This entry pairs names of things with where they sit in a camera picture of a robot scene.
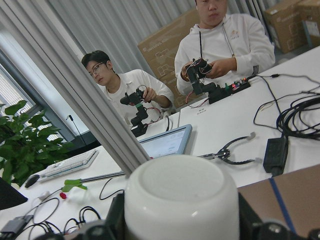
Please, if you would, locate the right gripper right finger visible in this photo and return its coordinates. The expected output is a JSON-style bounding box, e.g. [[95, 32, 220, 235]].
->
[[238, 193, 291, 240]]

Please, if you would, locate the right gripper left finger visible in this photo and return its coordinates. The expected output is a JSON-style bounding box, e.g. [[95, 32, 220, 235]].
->
[[82, 193, 125, 240]]

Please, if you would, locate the white ikea cup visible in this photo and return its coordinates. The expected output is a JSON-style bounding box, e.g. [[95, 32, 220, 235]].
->
[[124, 155, 240, 240]]

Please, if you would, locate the brown paper table cover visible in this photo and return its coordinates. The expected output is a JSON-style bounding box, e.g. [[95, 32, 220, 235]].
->
[[238, 165, 320, 237]]

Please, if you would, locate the black power adapter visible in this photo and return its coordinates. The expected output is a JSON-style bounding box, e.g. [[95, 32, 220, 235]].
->
[[263, 136, 289, 177]]

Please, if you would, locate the white keyboard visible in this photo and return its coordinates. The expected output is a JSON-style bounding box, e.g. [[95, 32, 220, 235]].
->
[[38, 149, 100, 182]]

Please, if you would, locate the blue teach pendant tablet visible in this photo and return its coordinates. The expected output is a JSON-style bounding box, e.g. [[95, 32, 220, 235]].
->
[[139, 124, 193, 159]]

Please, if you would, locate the green potted plant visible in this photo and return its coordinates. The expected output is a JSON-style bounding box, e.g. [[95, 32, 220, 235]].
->
[[0, 100, 73, 186]]

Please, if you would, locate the operator with glasses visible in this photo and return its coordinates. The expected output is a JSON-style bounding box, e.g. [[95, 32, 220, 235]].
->
[[81, 50, 174, 127]]

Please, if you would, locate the operator in white hoodie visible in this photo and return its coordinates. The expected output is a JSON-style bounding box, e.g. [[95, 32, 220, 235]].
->
[[174, 0, 276, 95]]

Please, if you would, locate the cardboard box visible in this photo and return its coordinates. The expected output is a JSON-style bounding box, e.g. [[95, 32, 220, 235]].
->
[[138, 8, 199, 108]]

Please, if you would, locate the aluminium frame post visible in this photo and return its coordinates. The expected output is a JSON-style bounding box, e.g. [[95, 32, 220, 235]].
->
[[0, 0, 150, 176]]

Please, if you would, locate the coiled black cable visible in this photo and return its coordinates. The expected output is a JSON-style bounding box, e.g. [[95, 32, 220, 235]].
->
[[253, 73, 320, 141]]

